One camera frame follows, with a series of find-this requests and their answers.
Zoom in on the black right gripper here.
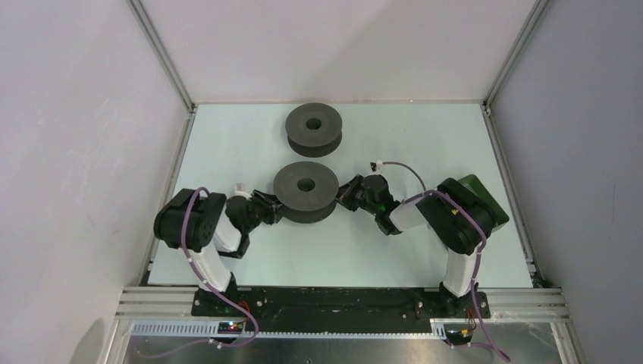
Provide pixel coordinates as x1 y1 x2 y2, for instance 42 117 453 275
327 174 378 216

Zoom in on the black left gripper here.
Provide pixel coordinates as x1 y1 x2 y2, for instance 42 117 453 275
242 189 293 234

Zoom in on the dark grey spool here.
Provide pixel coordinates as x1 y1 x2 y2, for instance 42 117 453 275
272 161 339 224
284 102 343 158

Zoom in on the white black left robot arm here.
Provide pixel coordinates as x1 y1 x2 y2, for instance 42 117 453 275
153 187 284 316

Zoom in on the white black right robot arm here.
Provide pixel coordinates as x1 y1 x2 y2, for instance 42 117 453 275
336 174 510 317

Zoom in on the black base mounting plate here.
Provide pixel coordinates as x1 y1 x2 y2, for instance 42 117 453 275
191 287 491 331

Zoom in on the green tray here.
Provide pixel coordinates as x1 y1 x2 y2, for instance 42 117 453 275
457 174 510 233

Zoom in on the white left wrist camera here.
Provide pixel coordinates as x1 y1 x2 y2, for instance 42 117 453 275
234 183 252 199

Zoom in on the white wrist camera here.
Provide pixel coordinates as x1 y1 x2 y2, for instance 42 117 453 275
234 183 252 199
369 160 384 175

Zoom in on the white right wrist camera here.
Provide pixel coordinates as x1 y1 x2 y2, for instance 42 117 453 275
369 160 384 175

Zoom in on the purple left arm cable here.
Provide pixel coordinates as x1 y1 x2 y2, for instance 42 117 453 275
180 187 260 350

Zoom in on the white slotted cable duct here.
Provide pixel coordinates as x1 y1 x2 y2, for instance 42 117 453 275
130 320 446 340

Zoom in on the right aluminium frame post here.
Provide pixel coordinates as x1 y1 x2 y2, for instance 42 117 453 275
482 0 553 115

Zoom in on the aluminium frame post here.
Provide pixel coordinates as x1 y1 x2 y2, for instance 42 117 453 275
482 0 553 115
125 0 197 114

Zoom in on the left aluminium frame post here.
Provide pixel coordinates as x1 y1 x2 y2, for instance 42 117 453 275
125 0 197 114

